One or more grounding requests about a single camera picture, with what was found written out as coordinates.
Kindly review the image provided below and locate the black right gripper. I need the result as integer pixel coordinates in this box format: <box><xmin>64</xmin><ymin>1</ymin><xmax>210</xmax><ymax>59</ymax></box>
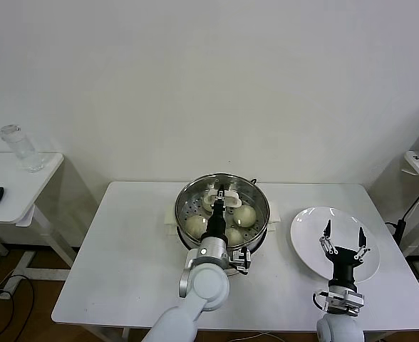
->
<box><xmin>319</xmin><ymin>219</ymin><xmax>371</xmax><ymax>286</ymax></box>

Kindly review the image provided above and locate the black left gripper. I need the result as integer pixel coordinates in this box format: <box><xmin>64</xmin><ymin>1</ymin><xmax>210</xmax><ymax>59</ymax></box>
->
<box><xmin>203</xmin><ymin>185</ymin><xmax>232</xmax><ymax>239</ymax></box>

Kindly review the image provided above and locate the stainless steel steamer basket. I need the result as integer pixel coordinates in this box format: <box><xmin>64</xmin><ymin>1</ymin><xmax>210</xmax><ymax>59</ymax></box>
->
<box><xmin>175</xmin><ymin>172</ymin><xmax>271</xmax><ymax>253</ymax></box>

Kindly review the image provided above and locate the white round plate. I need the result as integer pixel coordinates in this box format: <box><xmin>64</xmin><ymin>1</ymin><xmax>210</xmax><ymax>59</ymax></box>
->
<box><xmin>289</xmin><ymin>205</ymin><xmax>381</xmax><ymax>285</ymax></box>

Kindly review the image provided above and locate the white electric cooking pot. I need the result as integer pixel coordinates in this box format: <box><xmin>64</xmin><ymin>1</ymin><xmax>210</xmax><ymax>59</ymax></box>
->
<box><xmin>163</xmin><ymin>206</ymin><xmax>281</xmax><ymax>278</ymax></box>

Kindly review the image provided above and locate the clear glass jar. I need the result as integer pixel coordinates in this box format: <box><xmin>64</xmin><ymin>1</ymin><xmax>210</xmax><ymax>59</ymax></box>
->
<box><xmin>0</xmin><ymin>124</ymin><xmax>43</xmax><ymax>174</ymax></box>

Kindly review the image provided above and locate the white side table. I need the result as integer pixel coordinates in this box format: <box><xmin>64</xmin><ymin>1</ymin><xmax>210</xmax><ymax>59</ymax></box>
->
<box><xmin>0</xmin><ymin>152</ymin><xmax>78</xmax><ymax>282</ymax></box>

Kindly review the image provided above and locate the black cable with adapter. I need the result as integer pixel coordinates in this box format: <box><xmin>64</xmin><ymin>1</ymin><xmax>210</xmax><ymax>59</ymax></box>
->
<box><xmin>385</xmin><ymin>177</ymin><xmax>419</xmax><ymax>247</ymax></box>

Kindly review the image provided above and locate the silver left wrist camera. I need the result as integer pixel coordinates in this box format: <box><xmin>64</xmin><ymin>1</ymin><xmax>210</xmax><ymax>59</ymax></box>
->
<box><xmin>229</xmin><ymin>247</ymin><xmax>252</xmax><ymax>276</ymax></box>

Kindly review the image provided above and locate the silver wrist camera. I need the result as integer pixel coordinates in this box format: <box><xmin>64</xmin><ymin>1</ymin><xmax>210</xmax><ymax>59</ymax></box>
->
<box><xmin>314</xmin><ymin>289</ymin><xmax>366</xmax><ymax>316</ymax></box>
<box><xmin>229</xmin><ymin>247</ymin><xmax>252</xmax><ymax>276</ymax></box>

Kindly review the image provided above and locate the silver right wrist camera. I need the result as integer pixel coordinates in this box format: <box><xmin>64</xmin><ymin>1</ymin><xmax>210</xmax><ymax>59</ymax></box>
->
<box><xmin>314</xmin><ymin>289</ymin><xmax>366</xmax><ymax>316</ymax></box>

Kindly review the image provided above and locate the thin white floor cable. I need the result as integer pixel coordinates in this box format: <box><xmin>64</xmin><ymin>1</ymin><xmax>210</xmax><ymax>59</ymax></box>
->
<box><xmin>209</xmin><ymin>331</ymin><xmax>317</xmax><ymax>342</ymax></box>

